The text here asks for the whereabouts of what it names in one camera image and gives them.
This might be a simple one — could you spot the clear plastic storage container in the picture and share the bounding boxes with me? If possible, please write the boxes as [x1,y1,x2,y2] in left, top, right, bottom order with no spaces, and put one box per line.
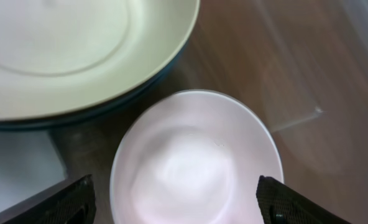
[0,0,368,223]

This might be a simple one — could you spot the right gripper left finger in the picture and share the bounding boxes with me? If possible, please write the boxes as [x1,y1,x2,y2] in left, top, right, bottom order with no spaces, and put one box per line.
[0,174,96,224]

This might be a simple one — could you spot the cream plastic bowl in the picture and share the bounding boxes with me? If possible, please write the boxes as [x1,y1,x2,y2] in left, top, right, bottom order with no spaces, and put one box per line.
[0,0,200,121]

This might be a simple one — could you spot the white small bowl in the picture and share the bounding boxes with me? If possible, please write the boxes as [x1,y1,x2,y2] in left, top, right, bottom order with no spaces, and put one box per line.
[109,90,284,223]

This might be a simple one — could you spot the dark blue bowl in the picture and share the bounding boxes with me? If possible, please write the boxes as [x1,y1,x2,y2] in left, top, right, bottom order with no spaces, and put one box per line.
[0,40,190,131]

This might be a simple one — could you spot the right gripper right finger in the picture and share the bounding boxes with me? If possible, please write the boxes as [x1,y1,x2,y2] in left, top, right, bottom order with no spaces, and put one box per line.
[256,175,349,224]

